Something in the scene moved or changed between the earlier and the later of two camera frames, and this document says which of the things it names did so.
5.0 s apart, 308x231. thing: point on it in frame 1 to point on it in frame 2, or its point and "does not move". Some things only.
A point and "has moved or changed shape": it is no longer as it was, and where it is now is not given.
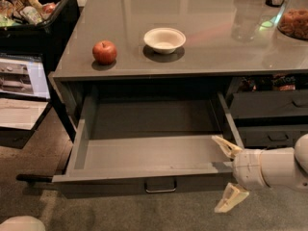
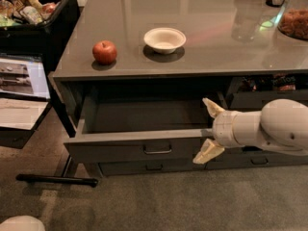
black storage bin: [44, 39] does not move
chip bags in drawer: [279, 82] does not move
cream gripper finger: [232, 195] to [209, 150]
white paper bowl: [165, 39] does not move
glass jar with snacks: [294, 18] does not move
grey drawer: [149, 141] has moved or changed shape
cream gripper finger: [230, 150] to [213, 108]
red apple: [105, 52] does not move
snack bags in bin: [24, 7] does not move
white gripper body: [247, 168] to [221, 129]
